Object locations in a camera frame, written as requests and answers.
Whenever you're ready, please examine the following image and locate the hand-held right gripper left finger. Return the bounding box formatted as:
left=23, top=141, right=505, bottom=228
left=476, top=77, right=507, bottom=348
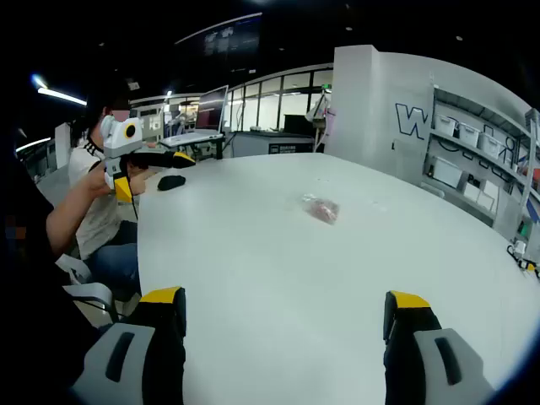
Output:
left=69, top=286, right=187, bottom=405

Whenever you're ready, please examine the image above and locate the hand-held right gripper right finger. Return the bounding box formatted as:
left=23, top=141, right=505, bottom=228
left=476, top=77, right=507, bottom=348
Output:
left=382, top=289, right=497, bottom=405

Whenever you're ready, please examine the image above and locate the clear resealable bag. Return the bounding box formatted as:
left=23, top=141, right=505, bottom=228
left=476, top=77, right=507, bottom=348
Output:
left=300, top=192, right=341, bottom=226

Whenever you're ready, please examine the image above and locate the person's left hand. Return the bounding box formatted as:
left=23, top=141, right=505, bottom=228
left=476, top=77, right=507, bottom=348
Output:
left=86, top=163, right=148, bottom=198

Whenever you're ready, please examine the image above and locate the black computer mouse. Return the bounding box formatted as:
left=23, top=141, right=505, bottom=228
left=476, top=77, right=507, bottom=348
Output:
left=157, top=174, right=187, bottom=192

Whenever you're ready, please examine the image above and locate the black-legged desk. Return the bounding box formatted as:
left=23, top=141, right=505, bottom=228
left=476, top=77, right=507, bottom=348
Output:
left=176, top=137, right=227, bottom=162

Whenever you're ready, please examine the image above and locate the computer monitor on desk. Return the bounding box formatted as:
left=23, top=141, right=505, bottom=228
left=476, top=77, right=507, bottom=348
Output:
left=159, top=84, right=230, bottom=149

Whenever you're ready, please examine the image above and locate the ceiling light bar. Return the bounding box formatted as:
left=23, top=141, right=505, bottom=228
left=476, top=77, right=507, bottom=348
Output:
left=31, top=73, right=88, bottom=106
left=15, top=137, right=52, bottom=154

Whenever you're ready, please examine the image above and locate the white office chair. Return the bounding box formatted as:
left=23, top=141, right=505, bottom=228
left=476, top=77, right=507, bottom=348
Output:
left=55, top=254, right=120, bottom=325

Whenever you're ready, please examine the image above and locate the grey low cabinet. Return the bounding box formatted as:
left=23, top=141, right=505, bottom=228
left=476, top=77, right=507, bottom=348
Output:
left=229, top=129, right=316, bottom=159

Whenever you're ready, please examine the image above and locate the person's arm, dark sleeve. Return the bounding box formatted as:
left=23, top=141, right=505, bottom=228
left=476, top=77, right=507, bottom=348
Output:
left=0, top=159, right=102, bottom=405

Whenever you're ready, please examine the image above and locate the black-framed glass partition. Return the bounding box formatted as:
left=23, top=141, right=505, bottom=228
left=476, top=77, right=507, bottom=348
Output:
left=227, top=66, right=335, bottom=132

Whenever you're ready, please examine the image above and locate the hanging dark ceiling display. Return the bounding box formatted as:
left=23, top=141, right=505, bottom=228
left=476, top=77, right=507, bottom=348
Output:
left=202, top=19, right=262, bottom=58

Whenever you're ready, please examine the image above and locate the black monitor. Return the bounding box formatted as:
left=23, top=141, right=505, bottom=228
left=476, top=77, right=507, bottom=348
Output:
left=284, top=113, right=316, bottom=134

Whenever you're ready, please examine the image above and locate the dim curved ceiling strip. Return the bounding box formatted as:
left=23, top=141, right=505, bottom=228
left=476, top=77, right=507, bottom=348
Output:
left=175, top=12, right=263, bottom=46

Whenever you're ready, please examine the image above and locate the large white storage bin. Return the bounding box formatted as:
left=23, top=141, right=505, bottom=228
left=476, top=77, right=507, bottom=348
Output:
left=432, top=156, right=464, bottom=189

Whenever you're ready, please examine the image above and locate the grey metal shelf rack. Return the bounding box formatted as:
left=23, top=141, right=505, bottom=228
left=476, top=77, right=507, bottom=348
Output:
left=421, top=84, right=540, bottom=237

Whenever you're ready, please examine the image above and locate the row of white storage bins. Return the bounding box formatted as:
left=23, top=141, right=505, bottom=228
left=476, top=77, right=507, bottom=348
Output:
left=433, top=112, right=518, bottom=170

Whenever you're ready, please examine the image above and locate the black yellow device with cable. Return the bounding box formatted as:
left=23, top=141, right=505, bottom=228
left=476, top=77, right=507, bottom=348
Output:
left=505, top=239, right=540, bottom=278

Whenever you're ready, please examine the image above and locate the white equipment with pink cables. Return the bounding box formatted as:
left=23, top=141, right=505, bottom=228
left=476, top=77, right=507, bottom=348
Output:
left=305, top=93, right=338, bottom=154

